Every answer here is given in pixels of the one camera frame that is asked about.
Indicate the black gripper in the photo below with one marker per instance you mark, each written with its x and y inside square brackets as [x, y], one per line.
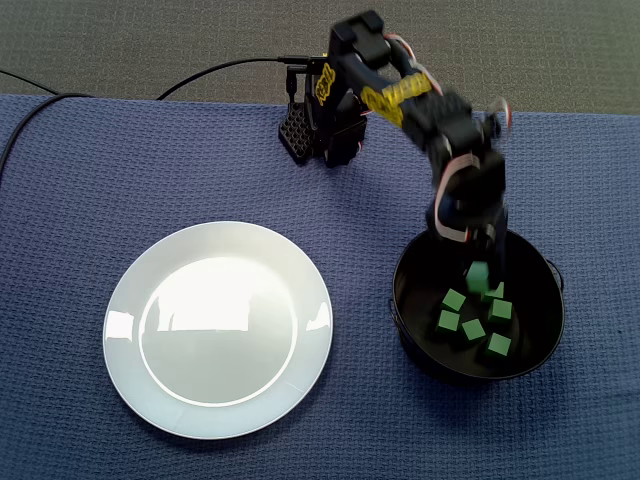
[489, 239]

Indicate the green cube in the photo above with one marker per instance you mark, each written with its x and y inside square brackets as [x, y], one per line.
[477, 276]
[497, 293]
[454, 300]
[473, 330]
[448, 321]
[499, 310]
[498, 345]

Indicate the black robot arm with stickers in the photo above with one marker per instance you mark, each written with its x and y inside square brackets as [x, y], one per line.
[345, 100]

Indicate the black round container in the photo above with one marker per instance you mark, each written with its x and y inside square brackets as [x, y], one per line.
[535, 310]

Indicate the white round plate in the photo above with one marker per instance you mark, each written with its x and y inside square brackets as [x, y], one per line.
[225, 380]

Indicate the blue woven table cloth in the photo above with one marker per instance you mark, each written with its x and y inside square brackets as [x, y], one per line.
[450, 425]

